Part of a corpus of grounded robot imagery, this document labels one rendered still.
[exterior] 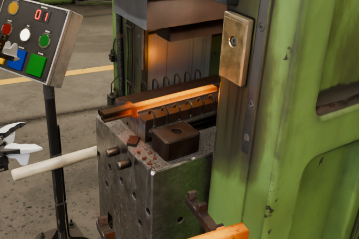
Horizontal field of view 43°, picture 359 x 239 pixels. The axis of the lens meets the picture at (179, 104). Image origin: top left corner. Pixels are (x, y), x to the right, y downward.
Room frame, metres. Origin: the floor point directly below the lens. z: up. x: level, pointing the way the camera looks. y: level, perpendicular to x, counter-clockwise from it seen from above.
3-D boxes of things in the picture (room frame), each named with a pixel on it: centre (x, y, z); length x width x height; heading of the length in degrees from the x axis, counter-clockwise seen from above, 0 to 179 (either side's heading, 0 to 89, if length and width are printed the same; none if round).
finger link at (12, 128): (1.09, 0.47, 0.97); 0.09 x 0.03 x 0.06; 161
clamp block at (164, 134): (1.15, 0.00, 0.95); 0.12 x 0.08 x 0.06; 125
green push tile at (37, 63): (1.51, 0.52, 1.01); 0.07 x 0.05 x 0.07; 60
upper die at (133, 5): (1.38, -0.02, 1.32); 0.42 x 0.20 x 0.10; 125
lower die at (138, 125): (1.38, -0.02, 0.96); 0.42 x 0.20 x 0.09; 125
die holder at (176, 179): (1.34, -0.06, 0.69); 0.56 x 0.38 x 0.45; 125
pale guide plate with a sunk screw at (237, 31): (1.08, -0.13, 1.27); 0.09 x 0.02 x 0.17; 35
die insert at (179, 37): (1.38, -0.06, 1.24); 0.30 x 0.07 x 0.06; 125
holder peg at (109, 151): (1.19, 0.20, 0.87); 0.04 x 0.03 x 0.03; 125
